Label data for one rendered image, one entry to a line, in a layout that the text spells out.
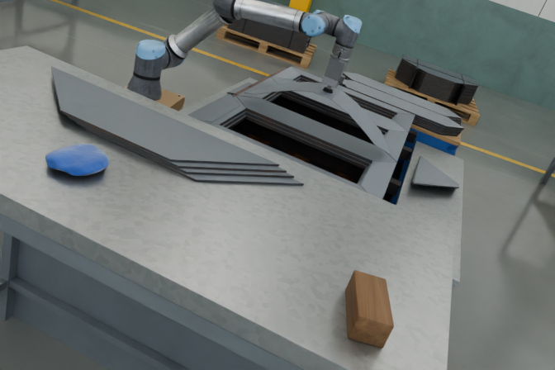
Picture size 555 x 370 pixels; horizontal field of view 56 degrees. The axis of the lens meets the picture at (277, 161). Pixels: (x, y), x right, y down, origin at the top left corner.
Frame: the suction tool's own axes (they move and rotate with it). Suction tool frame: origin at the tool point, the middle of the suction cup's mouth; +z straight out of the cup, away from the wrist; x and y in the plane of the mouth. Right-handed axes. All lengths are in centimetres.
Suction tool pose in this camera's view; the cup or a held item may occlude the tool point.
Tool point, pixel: (326, 93)
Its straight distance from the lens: 213.3
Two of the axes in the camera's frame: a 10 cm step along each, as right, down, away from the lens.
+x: -9.2, -3.8, 1.4
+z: -2.9, 8.6, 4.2
